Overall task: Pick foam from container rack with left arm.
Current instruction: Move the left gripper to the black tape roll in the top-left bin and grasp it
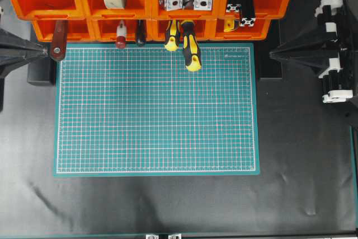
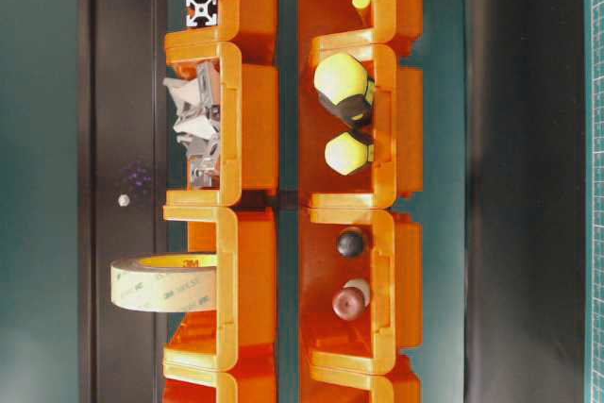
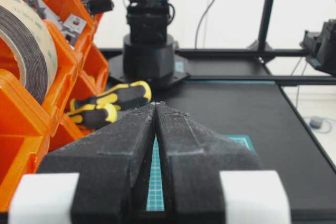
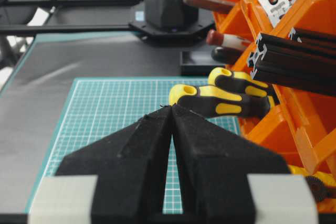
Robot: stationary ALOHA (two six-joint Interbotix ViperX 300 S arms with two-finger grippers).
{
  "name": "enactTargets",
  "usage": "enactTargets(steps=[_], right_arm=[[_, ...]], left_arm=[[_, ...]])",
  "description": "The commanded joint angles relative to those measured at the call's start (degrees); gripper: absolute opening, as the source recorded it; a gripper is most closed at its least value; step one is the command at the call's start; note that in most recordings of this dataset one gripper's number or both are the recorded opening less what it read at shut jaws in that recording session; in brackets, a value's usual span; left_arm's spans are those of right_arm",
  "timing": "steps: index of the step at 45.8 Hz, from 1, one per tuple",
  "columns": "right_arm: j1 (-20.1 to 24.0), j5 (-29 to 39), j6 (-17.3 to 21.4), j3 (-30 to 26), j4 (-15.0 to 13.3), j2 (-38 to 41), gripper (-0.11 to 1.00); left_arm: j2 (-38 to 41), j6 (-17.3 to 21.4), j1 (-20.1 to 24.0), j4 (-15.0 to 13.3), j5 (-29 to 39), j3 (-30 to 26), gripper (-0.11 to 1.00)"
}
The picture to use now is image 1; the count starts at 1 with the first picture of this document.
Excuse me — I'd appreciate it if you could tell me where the red white tool handle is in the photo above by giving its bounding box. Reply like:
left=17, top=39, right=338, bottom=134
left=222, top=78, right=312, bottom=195
left=115, top=20, right=127, bottom=49

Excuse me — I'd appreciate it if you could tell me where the brown wooden tool handle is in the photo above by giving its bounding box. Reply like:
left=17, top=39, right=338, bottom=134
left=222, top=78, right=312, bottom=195
left=49, top=20, right=68, bottom=62

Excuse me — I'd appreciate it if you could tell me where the silver corner bracket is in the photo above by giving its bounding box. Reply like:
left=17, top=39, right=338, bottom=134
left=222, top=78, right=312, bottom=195
left=193, top=0, right=213, bottom=11
left=159, top=0, right=183, bottom=11

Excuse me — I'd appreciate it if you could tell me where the short yellow black screwdriver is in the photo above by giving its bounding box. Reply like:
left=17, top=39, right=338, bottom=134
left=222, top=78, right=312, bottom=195
left=164, top=20, right=180, bottom=51

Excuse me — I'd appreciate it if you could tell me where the dark black tool handle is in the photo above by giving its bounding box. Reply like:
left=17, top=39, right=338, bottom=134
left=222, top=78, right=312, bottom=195
left=135, top=20, right=146, bottom=47

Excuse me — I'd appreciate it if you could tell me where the right silver corner bracket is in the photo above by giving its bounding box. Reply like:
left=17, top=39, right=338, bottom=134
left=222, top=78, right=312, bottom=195
left=193, top=0, right=213, bottom=11

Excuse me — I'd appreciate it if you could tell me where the long yellow black screwdriver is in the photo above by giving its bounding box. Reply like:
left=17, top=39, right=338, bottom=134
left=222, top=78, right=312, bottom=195
left=181, top=20, right=202, bottom=72

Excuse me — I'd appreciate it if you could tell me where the lower left orange bin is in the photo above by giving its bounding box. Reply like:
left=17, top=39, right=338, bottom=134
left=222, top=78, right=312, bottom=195
left=31, top=20, right=96, bottom=43

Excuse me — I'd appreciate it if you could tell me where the black rack base plate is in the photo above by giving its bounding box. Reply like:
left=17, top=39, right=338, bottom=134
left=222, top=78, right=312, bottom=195
left=27, top=58, right=56, bottom=86

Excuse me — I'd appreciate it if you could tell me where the green cutting mat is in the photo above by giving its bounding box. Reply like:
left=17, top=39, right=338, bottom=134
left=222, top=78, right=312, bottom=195
left=53, top=43, right=260, bottom=177

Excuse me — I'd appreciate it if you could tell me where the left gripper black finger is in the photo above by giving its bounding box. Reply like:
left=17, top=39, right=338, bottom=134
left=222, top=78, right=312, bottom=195
left=1, top=28, right=49, bottom=77

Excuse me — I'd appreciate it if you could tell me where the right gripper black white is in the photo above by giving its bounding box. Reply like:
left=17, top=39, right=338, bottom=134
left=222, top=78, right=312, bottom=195
left=269, top=0, right=357, bottom=104

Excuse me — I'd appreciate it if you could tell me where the lower right orange bin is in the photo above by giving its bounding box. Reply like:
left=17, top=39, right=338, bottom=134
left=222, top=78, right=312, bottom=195
left=210, top=19, right=271, bottom=41

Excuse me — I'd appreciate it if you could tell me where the yellow tool in bin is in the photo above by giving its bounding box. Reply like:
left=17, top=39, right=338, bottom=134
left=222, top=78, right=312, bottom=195
left=223, top=19, right=235, bottom=32

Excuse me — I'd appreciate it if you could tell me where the left silver corner bracket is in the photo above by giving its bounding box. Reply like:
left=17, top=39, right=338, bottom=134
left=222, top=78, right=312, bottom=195
left=159, top=0, right=183, bottom=11

